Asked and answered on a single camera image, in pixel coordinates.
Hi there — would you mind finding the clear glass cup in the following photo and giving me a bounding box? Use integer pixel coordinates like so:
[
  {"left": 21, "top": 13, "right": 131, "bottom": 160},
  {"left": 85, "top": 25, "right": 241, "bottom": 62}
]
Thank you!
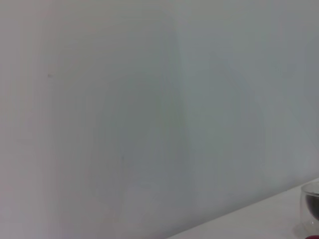
[{"left": 300, "top": 183, "right": 319, "bottom": 232}]

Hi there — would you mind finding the coffee beans pile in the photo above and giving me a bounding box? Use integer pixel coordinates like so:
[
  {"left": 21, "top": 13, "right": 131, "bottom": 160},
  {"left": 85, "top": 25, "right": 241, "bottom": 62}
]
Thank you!
[{"left": 305, "top": 193, "right": 319, "bottom": 221}]

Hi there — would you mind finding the clear glass saucer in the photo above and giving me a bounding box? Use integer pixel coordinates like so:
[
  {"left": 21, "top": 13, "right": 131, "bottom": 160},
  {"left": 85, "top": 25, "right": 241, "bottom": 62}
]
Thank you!
[{"left": 293, "top": 221, "right": 319, "bottom": 238}]

